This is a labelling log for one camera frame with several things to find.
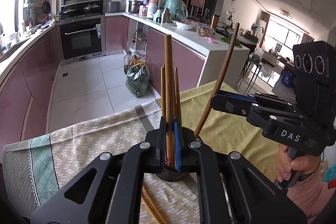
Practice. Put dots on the blue bin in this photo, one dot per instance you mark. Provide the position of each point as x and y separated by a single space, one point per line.
288 79

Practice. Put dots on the clear plastic jar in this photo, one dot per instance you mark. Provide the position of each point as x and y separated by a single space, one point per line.
205 30

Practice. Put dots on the pink peninsula base cabinets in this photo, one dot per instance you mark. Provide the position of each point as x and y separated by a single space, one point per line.
181 61

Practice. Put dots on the bunch of green herbs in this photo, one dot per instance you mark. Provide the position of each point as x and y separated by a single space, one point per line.
228 41

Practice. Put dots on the living room window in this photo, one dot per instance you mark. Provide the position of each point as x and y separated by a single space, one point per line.
284 32

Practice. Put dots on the patterned beige teal tablecloth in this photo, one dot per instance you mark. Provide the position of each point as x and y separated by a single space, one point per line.
86 134

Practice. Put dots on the black mesh utensil holder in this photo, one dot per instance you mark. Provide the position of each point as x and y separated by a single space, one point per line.
170 177

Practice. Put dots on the black pot with lid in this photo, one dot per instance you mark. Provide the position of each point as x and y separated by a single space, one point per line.
92 8

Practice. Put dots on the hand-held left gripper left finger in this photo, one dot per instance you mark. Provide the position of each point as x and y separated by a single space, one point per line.
157 145

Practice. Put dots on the person's right hand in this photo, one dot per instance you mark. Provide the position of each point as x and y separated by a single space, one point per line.
302 165

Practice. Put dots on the oil bottle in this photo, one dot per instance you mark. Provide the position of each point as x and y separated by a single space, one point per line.
128 64

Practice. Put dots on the pink base cabinets with sink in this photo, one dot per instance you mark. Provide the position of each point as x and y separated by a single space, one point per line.
29 77

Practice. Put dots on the dark brown chopstick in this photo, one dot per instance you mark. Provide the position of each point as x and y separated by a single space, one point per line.
225 69

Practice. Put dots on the white bowl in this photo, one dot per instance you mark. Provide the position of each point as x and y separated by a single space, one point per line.
185 25

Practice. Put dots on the light wooden chopstick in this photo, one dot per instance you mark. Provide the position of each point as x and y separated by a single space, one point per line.
169 82
178 95
163 92

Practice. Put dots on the steel flask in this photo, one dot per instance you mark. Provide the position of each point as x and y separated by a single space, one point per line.
166 15

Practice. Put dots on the yellow cloth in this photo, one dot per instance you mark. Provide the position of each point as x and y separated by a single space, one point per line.
236 129

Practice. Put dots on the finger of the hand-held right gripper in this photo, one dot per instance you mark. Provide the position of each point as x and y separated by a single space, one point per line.
239 96
231 106

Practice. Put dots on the bag of green vegetables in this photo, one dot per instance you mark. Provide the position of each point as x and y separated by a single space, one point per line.
137 81

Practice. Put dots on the steel stock pot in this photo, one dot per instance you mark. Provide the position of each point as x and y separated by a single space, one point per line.
134 6

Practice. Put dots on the black wok with lid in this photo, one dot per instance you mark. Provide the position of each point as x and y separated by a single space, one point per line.
68 11

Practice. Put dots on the person's right forearm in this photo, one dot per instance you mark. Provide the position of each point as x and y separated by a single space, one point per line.
312 195

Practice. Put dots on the hanging frying pan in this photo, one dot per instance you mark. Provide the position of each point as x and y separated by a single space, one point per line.
46 7

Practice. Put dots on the brown tumbler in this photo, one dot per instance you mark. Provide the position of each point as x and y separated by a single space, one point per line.
214 22

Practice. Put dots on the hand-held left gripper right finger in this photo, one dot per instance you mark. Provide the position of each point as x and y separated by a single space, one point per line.
177 148

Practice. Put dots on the black built-in oven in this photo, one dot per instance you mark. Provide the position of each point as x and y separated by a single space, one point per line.
81 39

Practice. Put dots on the wall clock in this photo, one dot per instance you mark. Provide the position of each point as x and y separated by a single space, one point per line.
233 1

